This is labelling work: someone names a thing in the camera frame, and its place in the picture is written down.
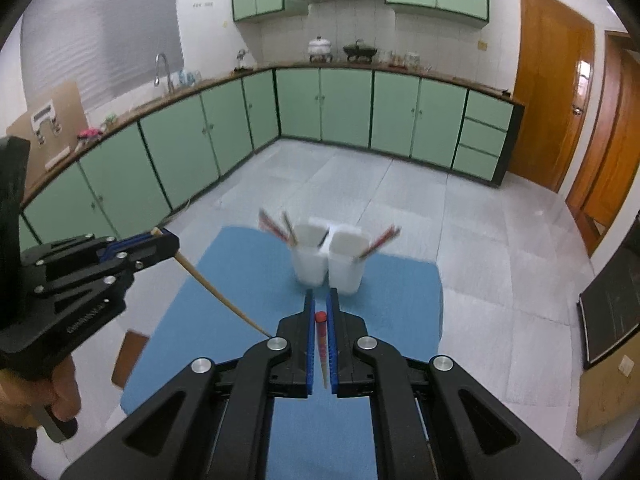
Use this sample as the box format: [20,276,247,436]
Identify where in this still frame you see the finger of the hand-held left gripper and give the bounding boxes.
[20,229,179,269]
[29,238,181,302]

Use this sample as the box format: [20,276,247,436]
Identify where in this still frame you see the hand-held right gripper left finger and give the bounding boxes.
[59,289,318,480]

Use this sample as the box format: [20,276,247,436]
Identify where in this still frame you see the white two-compartment utensil holder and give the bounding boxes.
[289,217,375,297]

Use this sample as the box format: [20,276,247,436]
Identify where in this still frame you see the open wooden door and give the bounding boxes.
[565,30,640,259]

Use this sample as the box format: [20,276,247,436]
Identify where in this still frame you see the metal faucet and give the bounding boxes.
[154,53,174,96]

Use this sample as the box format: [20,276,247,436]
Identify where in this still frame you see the brown cardboard piece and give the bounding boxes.
[112,330,151,389]

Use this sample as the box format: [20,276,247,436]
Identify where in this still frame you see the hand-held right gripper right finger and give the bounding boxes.
[326,288,585,480]

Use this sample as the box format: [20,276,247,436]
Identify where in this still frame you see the person's left hand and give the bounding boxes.
[0,356,82,429]

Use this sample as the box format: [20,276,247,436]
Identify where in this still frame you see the green base cabinets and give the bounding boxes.
[17,66,526,253]

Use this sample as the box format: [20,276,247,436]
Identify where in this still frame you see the cardboard sheet with white labels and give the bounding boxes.
[6,81,90,181]

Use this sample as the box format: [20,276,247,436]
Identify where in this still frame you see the blue mat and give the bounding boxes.
[120,225,445,480]

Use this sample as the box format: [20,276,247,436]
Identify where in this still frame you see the brown cardboard box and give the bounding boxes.
[575,350,640,437]

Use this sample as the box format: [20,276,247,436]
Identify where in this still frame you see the grey window blind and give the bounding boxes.
[20,0,183,116]

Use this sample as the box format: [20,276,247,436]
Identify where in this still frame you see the cluster of drinking glasses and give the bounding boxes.
[172,70,202,92]

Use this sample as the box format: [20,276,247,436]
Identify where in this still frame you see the black wok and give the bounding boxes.
[343,40,378,64]

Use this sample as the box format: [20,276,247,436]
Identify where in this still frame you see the closed wooden door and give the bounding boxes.
[510,0,596,194]

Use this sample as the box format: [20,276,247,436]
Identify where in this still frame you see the red patterned chopstick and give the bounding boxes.
[359,227,402,261]
[315,312,331,391]
[258,210,297,249]

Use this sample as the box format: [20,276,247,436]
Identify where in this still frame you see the white pot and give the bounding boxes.
[306,36,334,63]

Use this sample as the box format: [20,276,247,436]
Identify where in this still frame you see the light wooden chopstick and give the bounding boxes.
[151,229,274,338]

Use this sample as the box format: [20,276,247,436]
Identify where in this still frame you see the black glass-door cabinet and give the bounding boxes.
[578,240,640,372]

